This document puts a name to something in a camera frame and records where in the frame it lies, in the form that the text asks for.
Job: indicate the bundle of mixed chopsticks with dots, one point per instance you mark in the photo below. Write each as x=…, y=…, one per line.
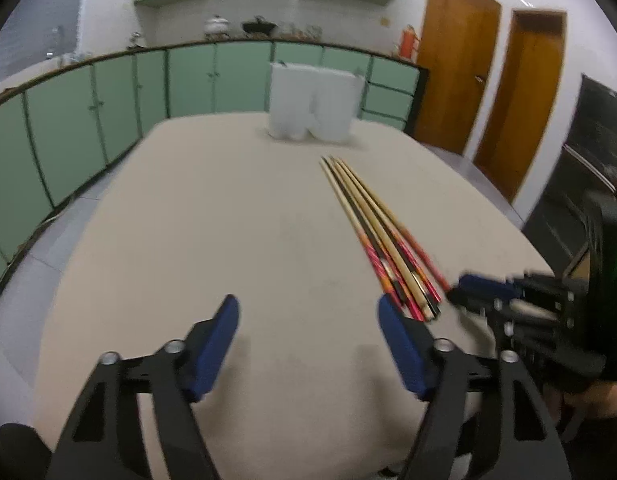
x=371, y=220

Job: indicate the dark glass-front cabinet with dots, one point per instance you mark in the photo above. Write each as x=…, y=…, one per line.
x=588, y=150

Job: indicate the white cooking pot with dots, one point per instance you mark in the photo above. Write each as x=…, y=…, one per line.
x=217, y=26

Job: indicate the plain wooden door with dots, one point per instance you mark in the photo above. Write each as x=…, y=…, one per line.
x=523, y=110

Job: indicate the white twin utensil holder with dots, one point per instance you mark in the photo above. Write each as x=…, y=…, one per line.
x=333, y=105

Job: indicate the glass jars on counter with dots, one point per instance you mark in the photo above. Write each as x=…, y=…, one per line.
x=303, y=32

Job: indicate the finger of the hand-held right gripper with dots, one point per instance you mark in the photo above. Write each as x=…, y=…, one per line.
x=538, y=345
x=488, y=286

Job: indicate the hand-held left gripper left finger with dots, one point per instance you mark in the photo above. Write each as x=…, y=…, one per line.
x=213, y=355

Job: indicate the black wok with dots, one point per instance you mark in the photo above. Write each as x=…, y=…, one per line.
x=259, y=27

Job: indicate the green base cabinets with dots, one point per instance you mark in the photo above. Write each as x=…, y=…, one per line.
x=63, y=125

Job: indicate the person's right hand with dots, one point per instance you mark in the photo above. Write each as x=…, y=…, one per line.
x=606, y=400

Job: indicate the orange thermos flask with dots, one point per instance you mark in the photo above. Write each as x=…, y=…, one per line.
x=408, y=42

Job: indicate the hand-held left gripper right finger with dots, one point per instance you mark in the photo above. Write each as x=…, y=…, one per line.
x=403, y=355

